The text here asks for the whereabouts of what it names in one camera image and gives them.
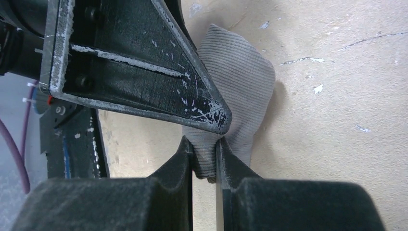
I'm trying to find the grey underwear with beige band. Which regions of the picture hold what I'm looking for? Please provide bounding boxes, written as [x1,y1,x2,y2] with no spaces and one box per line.
[198,24,275,166]

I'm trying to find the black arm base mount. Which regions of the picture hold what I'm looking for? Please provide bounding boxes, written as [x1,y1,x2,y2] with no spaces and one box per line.
[39,98,110,179]

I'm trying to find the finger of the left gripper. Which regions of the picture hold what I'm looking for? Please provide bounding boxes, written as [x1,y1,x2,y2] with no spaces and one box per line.
[40,0,232,134]

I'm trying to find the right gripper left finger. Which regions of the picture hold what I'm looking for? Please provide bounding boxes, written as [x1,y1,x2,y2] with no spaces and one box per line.
[12,137,193,231]

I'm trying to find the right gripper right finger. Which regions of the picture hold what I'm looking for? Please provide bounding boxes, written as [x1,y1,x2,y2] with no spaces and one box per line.
[216,139,384,231]

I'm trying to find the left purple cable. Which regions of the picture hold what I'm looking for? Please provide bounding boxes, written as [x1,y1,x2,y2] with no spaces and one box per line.
[0,81,39,195]

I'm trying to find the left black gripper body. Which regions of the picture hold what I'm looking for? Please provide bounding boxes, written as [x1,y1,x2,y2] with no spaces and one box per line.
[0,0,48,80]

